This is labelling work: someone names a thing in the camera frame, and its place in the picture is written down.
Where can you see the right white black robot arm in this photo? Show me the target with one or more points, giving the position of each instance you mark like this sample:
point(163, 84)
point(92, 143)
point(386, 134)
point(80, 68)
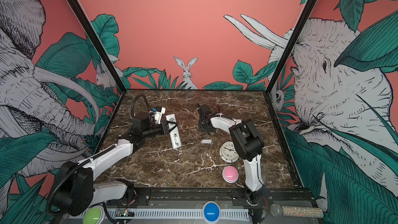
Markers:
point(248, 144)

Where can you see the green round push button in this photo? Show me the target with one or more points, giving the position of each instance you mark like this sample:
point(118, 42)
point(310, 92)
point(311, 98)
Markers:
point(95, 215)

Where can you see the white remote battery cover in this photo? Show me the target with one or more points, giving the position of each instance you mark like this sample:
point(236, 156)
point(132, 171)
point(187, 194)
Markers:
point(206, 141)

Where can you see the white remote control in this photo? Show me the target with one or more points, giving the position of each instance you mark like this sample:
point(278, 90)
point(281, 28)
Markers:
point(174, 132)

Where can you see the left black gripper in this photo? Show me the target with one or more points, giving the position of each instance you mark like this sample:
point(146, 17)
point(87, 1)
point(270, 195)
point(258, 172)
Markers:
point(164, 128)

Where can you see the black front mounting rail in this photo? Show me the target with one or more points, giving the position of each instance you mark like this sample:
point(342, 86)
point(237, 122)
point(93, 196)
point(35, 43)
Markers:
point(283, 196)

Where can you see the small green circuit board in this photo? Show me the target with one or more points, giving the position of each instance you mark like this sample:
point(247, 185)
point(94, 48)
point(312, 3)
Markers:
point(124, 213)

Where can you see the white round alarm clock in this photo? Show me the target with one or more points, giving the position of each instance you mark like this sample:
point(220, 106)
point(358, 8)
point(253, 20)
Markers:
point(228, 153)

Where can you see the right black frame post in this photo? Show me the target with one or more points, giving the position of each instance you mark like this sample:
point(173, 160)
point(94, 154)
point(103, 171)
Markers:
point(307, 10)

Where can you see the glittery silver microphone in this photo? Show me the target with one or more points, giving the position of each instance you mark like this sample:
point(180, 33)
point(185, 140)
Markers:
point(295, 211)

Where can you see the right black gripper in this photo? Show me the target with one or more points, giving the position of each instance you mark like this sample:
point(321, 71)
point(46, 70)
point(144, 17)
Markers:
point(201, 128)

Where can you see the white slotted cable duct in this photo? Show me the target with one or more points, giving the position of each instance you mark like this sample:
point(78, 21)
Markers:
point(174, 213)

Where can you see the pink round push button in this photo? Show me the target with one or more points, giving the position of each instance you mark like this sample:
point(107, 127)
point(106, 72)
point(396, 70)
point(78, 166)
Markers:
point(230, 174)

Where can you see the left black frame post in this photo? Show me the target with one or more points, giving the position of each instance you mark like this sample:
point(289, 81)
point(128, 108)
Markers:
point(94, 38)

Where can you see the blue round push button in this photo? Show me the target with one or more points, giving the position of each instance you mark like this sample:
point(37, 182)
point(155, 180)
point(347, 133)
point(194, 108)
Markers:
point(211, 212)

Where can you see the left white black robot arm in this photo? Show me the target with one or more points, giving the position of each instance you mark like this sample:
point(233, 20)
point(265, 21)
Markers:
point(75, 189)

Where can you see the black frame post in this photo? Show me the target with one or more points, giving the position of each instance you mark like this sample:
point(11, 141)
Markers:
point(307, 10)
point(94, 38)

